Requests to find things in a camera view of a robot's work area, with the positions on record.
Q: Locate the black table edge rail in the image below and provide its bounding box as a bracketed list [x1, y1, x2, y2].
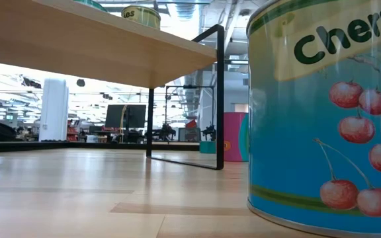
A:
[0, 141, 200, 153]

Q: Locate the grey box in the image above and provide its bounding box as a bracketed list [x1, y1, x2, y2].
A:
[178, 127, 202, 142]

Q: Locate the wooden shelf with black frame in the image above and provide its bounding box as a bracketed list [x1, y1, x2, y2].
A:
[0, 0, 226, 171]

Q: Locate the pink and teal can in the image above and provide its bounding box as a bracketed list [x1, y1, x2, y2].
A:
[223, 112, 249, 163]

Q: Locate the blue cherries can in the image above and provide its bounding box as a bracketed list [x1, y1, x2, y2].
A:
[245, 0, 381, 238]

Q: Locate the black computer monitor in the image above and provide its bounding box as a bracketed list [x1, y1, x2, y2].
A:
[105, 104, 147, 129]

